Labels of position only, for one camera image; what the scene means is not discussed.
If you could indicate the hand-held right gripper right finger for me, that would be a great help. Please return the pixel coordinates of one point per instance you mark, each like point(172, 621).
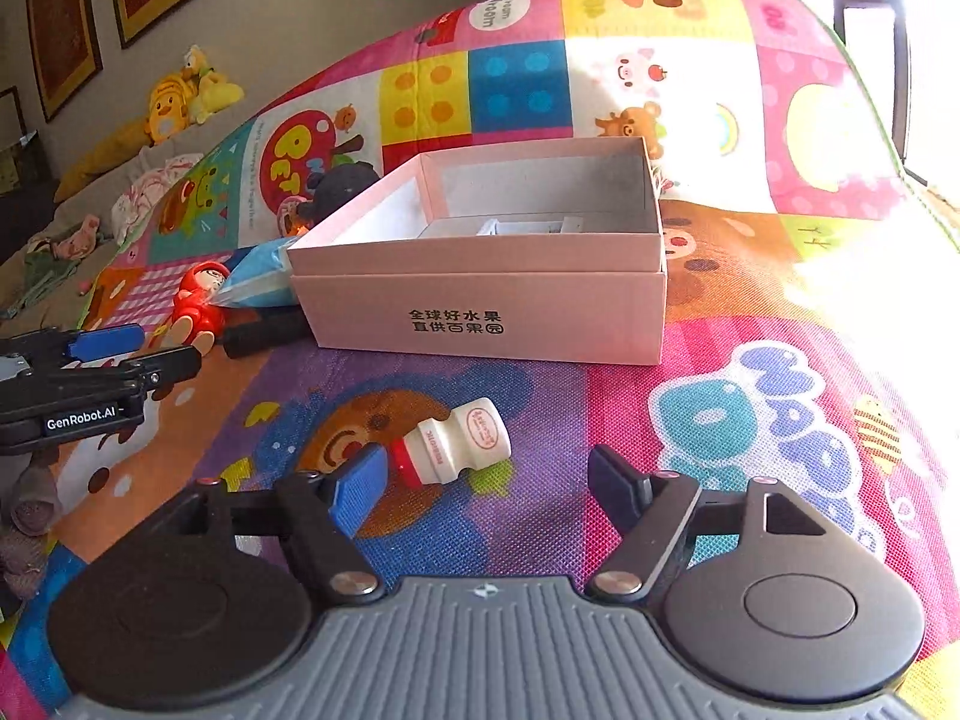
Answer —
point(611, 478)

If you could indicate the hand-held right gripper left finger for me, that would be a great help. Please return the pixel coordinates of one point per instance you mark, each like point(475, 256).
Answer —
point(360, 481)

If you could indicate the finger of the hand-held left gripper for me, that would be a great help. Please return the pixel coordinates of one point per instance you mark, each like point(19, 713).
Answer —
point(105, 343)
point(176, 364)

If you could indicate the red wooden doll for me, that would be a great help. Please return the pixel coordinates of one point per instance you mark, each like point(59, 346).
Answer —
point(199, 306)

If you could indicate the small white red bottle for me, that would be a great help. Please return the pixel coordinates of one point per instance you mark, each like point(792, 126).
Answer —
point(450, 439)

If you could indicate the blue tissue packet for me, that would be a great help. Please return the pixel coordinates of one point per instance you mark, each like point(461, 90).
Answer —
point(259, 281)

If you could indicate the round pink cartoon tin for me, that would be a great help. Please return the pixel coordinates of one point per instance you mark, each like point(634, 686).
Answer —
point(290, 214)

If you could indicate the pink cardboard box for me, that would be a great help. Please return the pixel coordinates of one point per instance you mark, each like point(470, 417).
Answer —
point(487, 315)

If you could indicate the black plush toy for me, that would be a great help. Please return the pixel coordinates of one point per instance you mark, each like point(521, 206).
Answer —
point(341, 187)

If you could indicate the person's left hand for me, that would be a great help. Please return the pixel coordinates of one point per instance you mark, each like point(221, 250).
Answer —
point(30, 514)

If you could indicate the colourful cartoon play mat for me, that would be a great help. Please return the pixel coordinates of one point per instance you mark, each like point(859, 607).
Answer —
point(525, 405)

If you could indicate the pink plush toy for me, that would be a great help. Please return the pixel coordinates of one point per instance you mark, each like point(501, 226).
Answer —
point(67, 234)

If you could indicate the grey sofa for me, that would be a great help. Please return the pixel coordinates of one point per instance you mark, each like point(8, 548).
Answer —
point(82, 202)

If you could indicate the floral white cloth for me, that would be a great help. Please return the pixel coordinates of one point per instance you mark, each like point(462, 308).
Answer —
point(150, 191)

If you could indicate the yellow plush tiger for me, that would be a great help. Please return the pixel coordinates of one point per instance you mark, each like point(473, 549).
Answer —
point(169, 109)

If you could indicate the white cardboard box insert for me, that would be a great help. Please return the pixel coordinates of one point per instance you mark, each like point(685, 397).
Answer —
point(502, 227)

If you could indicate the window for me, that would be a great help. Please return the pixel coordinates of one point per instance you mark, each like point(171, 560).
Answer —
point(900, 52)

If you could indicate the small framed wall picture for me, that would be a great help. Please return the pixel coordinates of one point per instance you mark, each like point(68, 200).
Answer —
point(10, 114)

